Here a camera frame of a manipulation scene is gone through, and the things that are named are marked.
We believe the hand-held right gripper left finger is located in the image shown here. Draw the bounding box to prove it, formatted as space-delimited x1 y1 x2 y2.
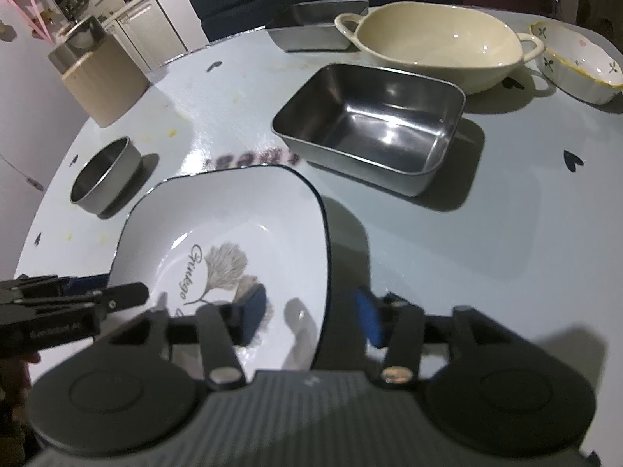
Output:
104 284 269 392

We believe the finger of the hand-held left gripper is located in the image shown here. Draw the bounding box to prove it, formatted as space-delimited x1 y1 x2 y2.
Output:
0 275 109 302
29 282 149 313

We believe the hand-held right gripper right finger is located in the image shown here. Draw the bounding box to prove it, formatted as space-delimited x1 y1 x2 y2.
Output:
355 286 526 391

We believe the white square plate black rim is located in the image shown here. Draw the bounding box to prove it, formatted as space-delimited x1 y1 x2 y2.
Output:
111 165 332 370

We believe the small round steel bowl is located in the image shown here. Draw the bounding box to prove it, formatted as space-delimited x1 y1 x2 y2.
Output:
69 136 142 215

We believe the rectangular steel tray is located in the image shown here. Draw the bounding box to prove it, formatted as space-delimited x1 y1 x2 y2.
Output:
271 63 466 198
265 0 371 53

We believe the cream two-handled bowl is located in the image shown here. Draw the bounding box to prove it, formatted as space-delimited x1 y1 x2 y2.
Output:
334 2 546 95

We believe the white floral bowl yellow rim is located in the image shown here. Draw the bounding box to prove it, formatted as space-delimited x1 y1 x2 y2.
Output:
529 20 623 105

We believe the beige kettle steel lid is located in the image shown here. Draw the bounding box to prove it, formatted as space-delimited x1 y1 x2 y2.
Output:
47 16 150 128

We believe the white kitchen cabinet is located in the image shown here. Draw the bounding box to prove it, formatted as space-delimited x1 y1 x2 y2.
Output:
97 0 183 71

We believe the pink ribbon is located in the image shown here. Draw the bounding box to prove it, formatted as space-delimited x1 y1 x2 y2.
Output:
4 0 53 44

